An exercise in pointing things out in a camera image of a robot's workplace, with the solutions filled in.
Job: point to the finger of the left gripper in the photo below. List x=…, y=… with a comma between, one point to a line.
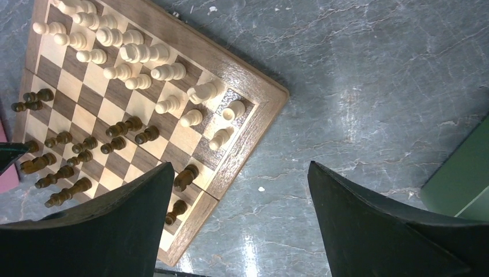
x=11, y=152

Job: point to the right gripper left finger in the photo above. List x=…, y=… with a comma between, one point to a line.
x=115, y=234

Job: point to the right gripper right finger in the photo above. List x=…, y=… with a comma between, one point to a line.
x=368, y=234

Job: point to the dark chess pawn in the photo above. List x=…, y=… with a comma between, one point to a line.
x=179, y=208

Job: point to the dark chess rook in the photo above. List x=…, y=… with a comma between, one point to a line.
x=185, y=177

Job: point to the wooden chess board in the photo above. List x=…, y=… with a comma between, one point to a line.
x=213, y=118

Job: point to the pink plastic bin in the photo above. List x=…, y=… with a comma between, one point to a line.
x=9, y=179

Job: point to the green plastic bin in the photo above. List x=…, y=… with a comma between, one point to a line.
x=459, y=188

